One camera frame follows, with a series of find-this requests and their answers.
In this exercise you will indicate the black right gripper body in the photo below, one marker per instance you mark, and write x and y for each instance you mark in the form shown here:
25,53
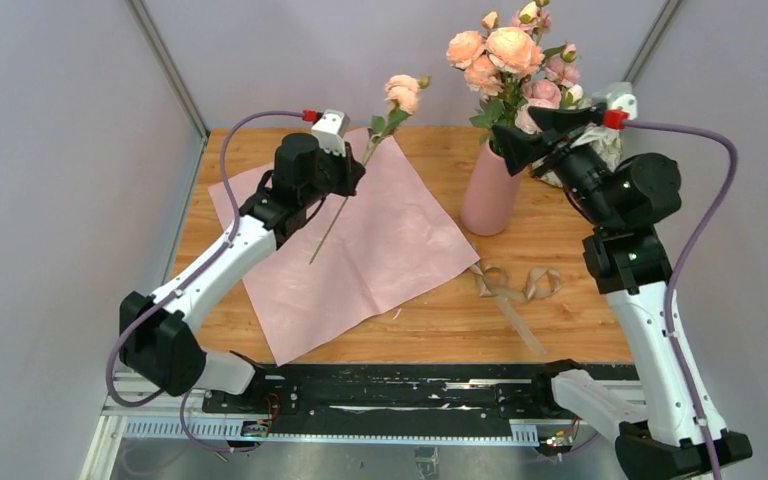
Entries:
584,173

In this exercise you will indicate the orange rose stem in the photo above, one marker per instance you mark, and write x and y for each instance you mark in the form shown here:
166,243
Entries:
467,52

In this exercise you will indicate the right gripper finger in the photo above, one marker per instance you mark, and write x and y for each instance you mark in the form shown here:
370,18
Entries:
518,148
565,120

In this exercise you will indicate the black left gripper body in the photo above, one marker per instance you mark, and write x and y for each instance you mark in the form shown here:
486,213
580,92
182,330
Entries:
334,177

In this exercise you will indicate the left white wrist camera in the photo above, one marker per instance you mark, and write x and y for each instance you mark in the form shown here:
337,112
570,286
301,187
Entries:
329,131

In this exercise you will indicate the crumpled green patterned cloth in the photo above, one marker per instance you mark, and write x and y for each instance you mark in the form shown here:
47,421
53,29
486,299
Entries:
608,147

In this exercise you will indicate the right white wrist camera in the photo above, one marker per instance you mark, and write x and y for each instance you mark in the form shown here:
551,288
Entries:
618,96

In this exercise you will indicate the beige ribbon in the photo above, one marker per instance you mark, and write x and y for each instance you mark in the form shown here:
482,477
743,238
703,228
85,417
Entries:
492,281

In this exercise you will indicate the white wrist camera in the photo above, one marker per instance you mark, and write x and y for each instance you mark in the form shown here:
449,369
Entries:
618,96
329,131

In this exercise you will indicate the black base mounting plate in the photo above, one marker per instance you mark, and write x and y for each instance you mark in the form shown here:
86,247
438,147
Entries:
469,400

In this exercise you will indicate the pink wrapping paper sheet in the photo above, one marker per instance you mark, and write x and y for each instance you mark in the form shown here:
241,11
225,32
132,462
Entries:
381,277

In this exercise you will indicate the pink cylindrical vase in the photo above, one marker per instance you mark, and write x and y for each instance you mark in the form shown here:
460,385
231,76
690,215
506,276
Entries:
490,197

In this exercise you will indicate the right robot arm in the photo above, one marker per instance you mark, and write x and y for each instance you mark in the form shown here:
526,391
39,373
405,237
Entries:
677,433

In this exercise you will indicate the aluminium rail frame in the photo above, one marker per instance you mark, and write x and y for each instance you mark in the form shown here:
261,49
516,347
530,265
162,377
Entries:
169,437

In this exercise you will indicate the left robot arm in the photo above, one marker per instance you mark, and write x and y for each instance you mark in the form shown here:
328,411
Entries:
158,331

